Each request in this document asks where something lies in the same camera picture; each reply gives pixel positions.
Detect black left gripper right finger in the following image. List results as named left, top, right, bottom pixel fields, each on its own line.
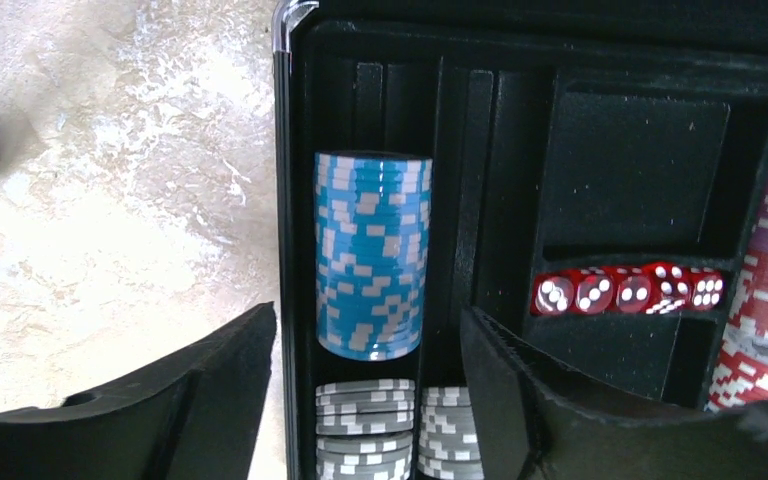
left=460, top=307, right=768, bottom=479

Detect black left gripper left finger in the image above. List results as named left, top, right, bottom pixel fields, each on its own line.
left=0, top=303, right=276, bottom=479

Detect grey chip stack front right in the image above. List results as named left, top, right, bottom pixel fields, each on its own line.
left=417, top=386, right=485, bottom=480

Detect grey chip stack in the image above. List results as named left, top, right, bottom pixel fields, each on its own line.
left=315, top=378, right=416, bottom=480
left=417, top=386, right=485, bottom=480

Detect grey chip stack front left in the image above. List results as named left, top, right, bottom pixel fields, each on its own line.
left=315, top=378, right=416, bottom=480

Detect red dice row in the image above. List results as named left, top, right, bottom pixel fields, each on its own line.
left=530, top=262, right=726, bottom=316

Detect black poker chip case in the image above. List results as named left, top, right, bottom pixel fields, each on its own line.
left=272, top=1, right=768, bottom=479

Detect light blue chip stack in case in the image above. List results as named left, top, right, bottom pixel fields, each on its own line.
left=313, top=151, right=433, bottom=362

